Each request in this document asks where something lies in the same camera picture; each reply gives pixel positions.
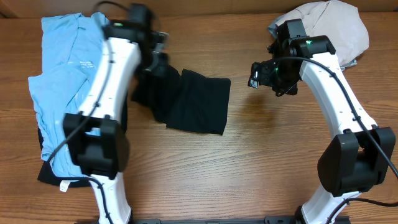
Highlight beige folded shorts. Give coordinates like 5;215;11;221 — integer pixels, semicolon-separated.
268;1;369;66

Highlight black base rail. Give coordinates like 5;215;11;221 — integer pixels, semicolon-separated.
74;207;352;224

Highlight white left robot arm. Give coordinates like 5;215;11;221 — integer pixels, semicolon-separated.
63;20;168;223

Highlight black garment under pile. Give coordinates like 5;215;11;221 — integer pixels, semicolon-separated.
37;102;129;189

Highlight black shirt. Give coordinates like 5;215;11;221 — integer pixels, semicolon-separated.
131;65;231;135

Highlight light blue shirt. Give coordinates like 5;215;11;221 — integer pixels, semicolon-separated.
28;12;108;161

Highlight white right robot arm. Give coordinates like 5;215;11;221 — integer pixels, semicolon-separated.
248;35;396;223

